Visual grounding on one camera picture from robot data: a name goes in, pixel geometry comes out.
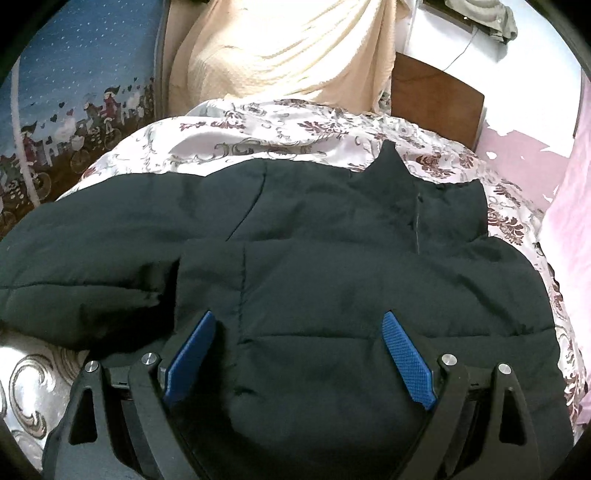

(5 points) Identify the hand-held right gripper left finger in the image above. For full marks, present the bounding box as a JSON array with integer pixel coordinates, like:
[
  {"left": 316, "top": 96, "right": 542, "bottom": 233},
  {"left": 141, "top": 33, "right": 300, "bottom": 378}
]
[{"left": 44, "top": 310, "right": 218, "bottom": 478}]

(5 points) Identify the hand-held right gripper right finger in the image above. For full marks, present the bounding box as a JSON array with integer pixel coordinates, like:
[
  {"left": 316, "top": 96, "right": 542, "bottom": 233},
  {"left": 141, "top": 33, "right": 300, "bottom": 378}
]
[{"left": 381, "top": 311, "right": 550, "bottom": 479}]

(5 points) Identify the black puffer jacket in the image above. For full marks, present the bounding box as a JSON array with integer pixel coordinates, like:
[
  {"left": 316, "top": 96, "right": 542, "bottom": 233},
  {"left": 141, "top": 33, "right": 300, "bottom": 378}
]
[{"left": 0, "top": 141, "right": 571, "bottom": 480}]

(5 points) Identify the pink cloth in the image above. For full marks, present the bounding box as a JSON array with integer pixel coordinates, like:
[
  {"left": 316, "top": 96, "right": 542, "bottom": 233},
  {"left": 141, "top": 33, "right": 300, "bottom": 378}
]
[{"left": 538, "top": 120, "right": 591, "bottom": 416}]

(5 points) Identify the floral satin bedspread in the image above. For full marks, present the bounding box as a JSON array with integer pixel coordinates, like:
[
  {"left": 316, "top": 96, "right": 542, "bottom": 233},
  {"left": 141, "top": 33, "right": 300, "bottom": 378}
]
[{"left": 0, "top": 98, "right": 587, "bottom": 462}]

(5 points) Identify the brown wooden headboard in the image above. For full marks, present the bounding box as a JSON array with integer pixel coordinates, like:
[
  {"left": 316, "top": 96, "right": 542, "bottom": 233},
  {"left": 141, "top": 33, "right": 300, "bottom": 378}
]
[{"left": 390, "top": 52, "right": 485, "bottom": 151}]

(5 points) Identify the blue printed cloth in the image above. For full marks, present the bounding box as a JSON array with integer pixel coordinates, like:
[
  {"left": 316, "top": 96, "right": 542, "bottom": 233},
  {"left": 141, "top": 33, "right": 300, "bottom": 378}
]
[{"left": 0, "top": 0, "right": 162, "bottom": 241}]

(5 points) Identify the cream textured blanket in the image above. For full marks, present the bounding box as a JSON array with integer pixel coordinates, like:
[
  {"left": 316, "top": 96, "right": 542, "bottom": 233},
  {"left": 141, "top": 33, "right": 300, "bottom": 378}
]
[{"left": 168, "top": 0, "right": 398, "bottom": 116}]

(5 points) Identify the grey-green cloth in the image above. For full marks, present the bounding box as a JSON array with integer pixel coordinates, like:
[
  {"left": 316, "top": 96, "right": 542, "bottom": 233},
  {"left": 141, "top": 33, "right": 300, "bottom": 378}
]
[{"left": 443, "top": 0, "right": 518, "bottom": 43}]

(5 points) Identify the white cord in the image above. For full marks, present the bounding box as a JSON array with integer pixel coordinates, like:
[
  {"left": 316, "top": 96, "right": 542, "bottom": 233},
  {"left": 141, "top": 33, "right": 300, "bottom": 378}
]
[{"left": 11, "top": 60, "right": 44, "bottom": 208}]

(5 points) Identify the thin dark cable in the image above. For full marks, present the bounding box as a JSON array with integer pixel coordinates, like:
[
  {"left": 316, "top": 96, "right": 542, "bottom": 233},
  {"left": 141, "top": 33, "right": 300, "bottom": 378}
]
[{"left": 441, "top": 23, "right": 478, "bottom": 75}]

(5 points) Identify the brown wooden bed rail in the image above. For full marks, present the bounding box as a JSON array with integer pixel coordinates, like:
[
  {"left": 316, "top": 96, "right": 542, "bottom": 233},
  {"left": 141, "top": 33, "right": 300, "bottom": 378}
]
[{"left": 154, "top": 0, "right": 188, "bottom": 116}]

